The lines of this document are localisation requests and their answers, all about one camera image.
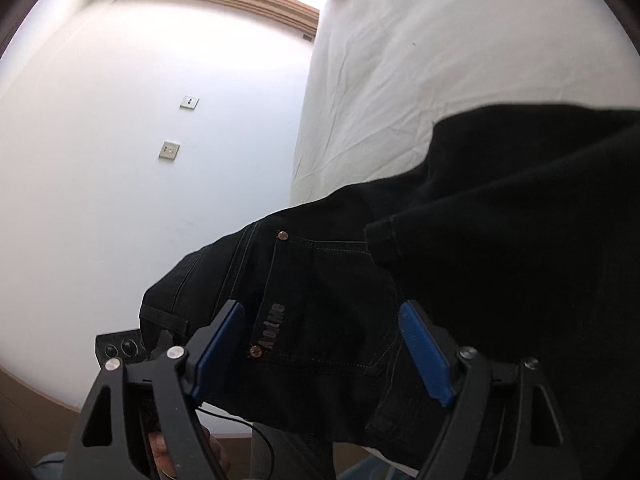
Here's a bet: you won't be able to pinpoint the beige curtain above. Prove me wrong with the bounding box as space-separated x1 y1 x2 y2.
124 0 321 36

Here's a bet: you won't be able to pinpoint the person's left hand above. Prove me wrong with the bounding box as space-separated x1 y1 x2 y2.
147 427 231 480

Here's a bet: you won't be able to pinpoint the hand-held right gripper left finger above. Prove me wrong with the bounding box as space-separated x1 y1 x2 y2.
62 300 246 480

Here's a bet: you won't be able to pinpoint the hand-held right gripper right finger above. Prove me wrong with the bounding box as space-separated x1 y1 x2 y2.
399 300 581 480

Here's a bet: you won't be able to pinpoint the thin black cable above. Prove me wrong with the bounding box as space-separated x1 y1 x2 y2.
195 404 277 480

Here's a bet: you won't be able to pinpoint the person's grey trouser leg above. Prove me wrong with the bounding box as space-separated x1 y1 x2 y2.
250 420 336 480

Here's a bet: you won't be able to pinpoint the bed with white sheet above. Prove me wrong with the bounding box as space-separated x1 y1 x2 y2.
290 0 640 471

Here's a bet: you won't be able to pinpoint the black denim pants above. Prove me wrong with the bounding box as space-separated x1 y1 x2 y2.
139 104 640 480

